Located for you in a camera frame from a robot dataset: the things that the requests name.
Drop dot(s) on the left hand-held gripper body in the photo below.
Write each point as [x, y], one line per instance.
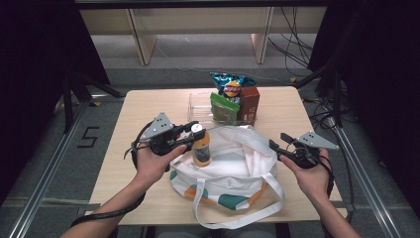
[161, 139]

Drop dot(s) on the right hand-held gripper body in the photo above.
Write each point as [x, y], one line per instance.
[305, 157]

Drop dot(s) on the orange juice bottle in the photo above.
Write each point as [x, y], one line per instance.
[201, 152]

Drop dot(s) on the clear plastic tray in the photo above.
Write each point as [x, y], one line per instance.
[198, 109]

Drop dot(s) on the green snack packet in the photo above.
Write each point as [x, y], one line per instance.
[224, 110]

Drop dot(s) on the white printed tote bag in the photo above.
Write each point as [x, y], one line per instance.
[237, 165]

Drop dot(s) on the brown carton box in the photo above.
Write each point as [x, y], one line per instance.
[249, 102]

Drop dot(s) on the blue potato chips bag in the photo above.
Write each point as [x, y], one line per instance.
[232, 82]

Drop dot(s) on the person's right hand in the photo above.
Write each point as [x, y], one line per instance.
[313, 181]

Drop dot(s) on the person's left hand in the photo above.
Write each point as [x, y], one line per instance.
[152, 168]

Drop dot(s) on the yellow floor tape piece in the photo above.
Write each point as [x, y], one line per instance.
[293, 79]
[95, 104]

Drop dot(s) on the black metal stand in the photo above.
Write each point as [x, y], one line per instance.
[68, 105]
[336, 99]

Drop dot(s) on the person's lap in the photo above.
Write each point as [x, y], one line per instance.
[185, 233]

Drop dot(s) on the beige office desk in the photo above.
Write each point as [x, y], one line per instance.
[198, 20]

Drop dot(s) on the black curtain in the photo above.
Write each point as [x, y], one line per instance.
[383, 82]
[33, 82]

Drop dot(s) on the aluminium floor rail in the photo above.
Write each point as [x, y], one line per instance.
[366, 185]
[43, 185]

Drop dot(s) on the black frame bar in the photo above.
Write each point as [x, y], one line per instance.
[198, 3]

